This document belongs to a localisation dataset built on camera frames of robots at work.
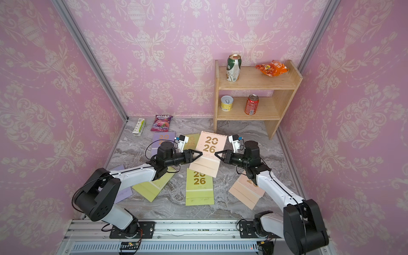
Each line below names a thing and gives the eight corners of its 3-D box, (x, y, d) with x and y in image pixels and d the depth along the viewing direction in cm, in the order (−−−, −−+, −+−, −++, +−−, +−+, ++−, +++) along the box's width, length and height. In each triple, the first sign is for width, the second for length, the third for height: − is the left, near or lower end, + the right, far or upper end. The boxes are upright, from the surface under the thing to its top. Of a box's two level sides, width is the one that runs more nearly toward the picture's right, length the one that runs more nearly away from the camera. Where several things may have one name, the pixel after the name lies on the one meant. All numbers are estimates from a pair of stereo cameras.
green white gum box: (134, 136, 112) (131, 132, 109) (139, 122, 121) (137, 118, 117) (141, 136, 112) (139, 132, 109) (146, 122, 121) (144, 118, 117)
